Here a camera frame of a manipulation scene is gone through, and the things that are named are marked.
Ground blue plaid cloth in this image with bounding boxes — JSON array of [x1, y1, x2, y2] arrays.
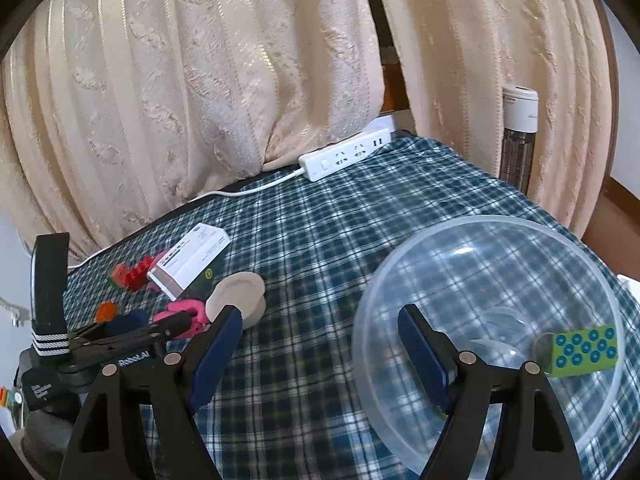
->
[[62, 131, 640, 480]]

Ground white power strip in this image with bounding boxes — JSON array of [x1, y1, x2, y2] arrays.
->
[[298, 128, 392, 182]]

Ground white tower heater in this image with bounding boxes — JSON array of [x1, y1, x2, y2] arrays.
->
[[499, 84, 539, 194]]

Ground clear plastic bowl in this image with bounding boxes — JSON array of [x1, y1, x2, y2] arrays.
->
[[352, 216, 625, 472]]

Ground pink round compact case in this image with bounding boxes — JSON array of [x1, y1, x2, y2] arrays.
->
[[205, 272, 266, 330]]

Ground green block blue circles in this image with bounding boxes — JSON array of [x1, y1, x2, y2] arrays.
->
[[549, 324, 618, 378]]

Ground right cream curtain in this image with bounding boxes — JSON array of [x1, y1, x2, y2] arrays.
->
[[382, 0, 614, 235]]

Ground orange building block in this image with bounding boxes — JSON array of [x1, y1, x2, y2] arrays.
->
[[94, 301, 118, 323]]

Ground white power cable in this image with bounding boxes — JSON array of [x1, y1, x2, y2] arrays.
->
[[67, 168, 306, 271]]

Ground pink green building block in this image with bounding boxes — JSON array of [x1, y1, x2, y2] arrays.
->
[[110, 262, 129, 288]]

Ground red building brick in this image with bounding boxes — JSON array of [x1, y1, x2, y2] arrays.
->
[[124, 256, 154, 292]]

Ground white blue medicine box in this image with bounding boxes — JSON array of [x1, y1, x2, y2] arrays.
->
[[148, 223, 231, 301]]

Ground left cream curtain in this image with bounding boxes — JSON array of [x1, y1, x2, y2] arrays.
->
[[1, 0, 384, 261]]

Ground cream curtain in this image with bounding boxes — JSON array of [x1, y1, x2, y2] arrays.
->
[[382, 0, 614, 235], [1, 0, 384, 261]]

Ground pink foam hair roller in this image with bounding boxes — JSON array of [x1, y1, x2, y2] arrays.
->
[[153, 299, 209, 339]]

